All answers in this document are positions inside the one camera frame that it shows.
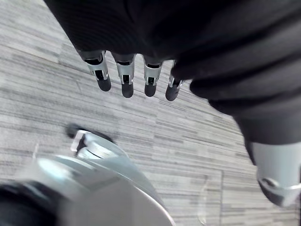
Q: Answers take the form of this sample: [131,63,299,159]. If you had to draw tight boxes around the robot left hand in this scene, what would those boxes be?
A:
[43,0,301,208]

